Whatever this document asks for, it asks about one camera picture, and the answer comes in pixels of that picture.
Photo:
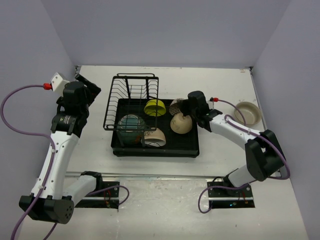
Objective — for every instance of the cream floral bowl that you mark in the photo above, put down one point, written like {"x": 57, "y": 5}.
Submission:
{"x": 154, "y": 137}

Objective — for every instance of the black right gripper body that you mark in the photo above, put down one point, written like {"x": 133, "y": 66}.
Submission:
{"x": 187, "y": 109}

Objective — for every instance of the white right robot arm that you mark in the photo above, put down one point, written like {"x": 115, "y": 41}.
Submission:
{"x": 263, "y": 153}

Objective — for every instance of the black wire dish rack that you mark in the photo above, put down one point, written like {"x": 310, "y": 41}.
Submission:
{"x": 128, "y": 94}

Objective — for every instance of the black plastic drain tray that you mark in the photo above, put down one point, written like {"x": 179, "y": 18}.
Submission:
{"x": 177, "y": 145}

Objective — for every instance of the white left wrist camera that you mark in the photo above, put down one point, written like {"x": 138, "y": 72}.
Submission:
{"x": 58, "y": 83}

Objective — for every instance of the teal glazed bowl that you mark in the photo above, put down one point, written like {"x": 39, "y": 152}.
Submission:
{"x": 130, "y": 128}

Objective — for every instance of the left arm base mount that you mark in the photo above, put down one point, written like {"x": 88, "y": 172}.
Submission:
{"x": 104, "y": 200}

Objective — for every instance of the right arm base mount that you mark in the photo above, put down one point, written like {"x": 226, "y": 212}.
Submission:
{"x": 219, "y": 198}

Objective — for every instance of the large beige ceramic bowl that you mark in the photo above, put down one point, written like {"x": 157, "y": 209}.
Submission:
{"x": 247, "y": 113}

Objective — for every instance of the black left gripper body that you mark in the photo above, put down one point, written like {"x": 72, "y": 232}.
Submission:
{"x": 91, "y": 93}

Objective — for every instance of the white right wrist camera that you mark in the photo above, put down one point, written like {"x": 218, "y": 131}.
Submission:
{"x": 211, "y": 103}

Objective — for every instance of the tan wooden bowl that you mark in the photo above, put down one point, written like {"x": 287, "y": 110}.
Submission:
{"x": 181, "y": 124}

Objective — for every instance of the aluminium table rail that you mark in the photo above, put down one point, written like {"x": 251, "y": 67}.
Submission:
{"x": 138, "y": 176}

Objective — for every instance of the brown patterned bowl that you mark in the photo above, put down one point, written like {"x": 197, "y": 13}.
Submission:
{"x": 174, "y": 107}

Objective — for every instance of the yellow green bowl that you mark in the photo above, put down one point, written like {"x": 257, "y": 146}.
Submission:
{"x": 155, "y": 108}

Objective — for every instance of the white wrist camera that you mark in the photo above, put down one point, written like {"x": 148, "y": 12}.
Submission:
{"x": 211, "y": 103}
{"x": 58, "y": 83}

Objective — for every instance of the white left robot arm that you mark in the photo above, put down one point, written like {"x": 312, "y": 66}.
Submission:
{"x": 49, "y": 201}

